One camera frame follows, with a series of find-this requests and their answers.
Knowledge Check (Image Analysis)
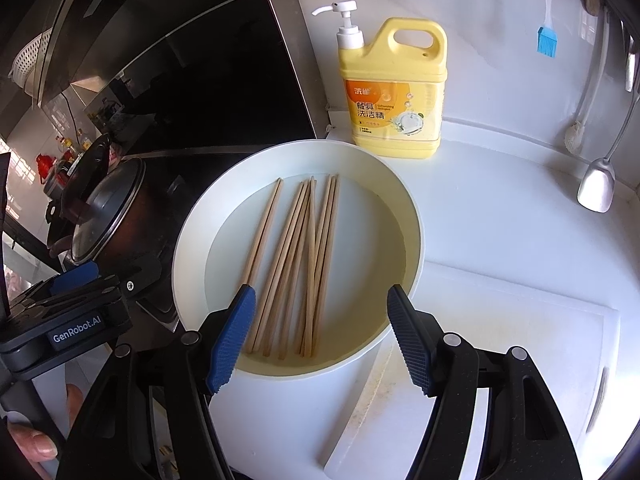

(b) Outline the white cutting board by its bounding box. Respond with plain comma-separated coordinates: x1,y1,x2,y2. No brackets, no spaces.
210,263,620,479

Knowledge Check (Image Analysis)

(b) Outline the person's left hand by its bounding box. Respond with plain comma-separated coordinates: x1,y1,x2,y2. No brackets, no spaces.
6,384,84,480

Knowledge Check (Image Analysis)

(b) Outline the black pot with lid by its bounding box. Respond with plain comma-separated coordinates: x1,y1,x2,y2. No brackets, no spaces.
49,134,171,274

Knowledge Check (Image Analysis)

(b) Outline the white colander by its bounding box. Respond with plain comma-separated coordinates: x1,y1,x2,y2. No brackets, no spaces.
9,28,52,98

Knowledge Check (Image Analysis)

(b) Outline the white round basin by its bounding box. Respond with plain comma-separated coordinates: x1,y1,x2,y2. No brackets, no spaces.
171,140,424,379

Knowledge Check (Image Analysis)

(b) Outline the metal spatula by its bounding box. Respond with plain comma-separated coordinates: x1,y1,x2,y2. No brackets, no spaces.
576,92,639,214

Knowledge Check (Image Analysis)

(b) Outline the yellow dish soap bottle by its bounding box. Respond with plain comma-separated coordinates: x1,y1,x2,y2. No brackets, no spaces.
312,0,448,159

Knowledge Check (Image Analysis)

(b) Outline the blue silicone brush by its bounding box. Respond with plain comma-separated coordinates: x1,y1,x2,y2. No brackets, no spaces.
537,0,558,58

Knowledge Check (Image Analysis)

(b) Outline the black range hood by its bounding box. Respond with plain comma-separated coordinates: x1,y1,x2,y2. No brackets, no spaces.
1,0,329,158

